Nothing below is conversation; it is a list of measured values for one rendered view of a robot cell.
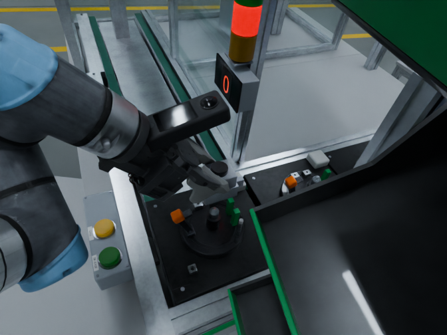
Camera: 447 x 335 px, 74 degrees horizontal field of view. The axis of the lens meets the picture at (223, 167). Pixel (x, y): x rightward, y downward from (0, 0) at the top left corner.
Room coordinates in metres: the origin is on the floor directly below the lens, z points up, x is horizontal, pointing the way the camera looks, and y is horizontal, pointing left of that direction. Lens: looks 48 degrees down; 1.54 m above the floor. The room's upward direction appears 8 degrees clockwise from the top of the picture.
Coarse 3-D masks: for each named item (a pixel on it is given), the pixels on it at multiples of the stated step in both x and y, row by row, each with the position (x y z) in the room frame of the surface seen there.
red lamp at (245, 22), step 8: (240, 8) 0.54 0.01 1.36; (248, 8) 0.53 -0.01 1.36; (256, 8) 0.54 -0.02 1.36; (240, 16) 0.54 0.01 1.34; (248, 16) 0.53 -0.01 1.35; (256, 16) 0.54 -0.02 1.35; (232, 24) 0.55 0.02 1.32; (240, 24) 0.53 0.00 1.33; (248, 24) 0.53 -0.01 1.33; (256, 24) 0.54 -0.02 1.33; (240, 32) 0.53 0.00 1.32; (248, 32) 0.53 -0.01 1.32; (256, 32) 0.55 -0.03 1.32
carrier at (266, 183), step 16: (304, 160) 0.59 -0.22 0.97; (320, 160) 0.57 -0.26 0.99; (256, 176) 0.50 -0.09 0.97; (272, 176) 0.51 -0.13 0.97; (288, 176) 0.50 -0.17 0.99; (304, 176) 0.50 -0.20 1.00; (320, 176) 0.52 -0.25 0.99; (256, 192) 0.45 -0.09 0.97; (272, 192) 0.46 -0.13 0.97; (288, 192) 0.45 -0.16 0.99
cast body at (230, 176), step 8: (224, 160) 0.36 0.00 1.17; (216, 168) 0.33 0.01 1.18; (224, 168) 0.33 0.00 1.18; (232, 168) 0.34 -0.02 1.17; (224, 176) 0.32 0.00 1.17; (232, 176) 0.32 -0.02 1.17; (232, 184) 0.32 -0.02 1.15; (240, 184) 0.35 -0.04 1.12; (232, 192) 0.32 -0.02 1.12; (208, 200) 0.30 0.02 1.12; (216, 200) 0.31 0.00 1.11
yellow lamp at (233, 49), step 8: (232, 32) 0.55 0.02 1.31; (232, 40) 0.54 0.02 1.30; (240, 40) 0.53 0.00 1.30; (248, 40) 0.54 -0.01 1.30; (256, 40) 0.55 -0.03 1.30; (232, 48) 0.54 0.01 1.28; (240, 48) 0.53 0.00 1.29; (248, 48) 0.54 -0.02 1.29; (232, 56) 0.54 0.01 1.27; (240, 56) 0.53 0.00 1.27; (248, 56) 0.54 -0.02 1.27
